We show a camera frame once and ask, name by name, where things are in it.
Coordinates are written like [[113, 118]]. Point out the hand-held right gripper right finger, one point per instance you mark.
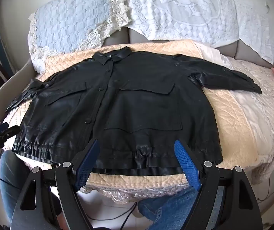
[[187, 165]]

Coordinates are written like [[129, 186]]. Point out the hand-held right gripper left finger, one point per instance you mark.
[[89, 163]]

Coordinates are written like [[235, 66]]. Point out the black jacket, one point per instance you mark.
[[137, 100]]

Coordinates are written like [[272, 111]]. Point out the grey sofa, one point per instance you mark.
[[9, 88]]

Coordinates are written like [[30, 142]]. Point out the person's right leg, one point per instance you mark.
[[175, 210]]

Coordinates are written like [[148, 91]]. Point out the beige quilted mat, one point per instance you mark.
[[228, 115]]

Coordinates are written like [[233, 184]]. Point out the blue quilted lace-trimmed cover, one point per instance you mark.
[[74, 24]]

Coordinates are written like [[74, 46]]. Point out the white lace backrest cover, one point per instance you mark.
[[187, 9]]

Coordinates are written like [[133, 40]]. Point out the wall hook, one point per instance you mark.
[[267, 7]]

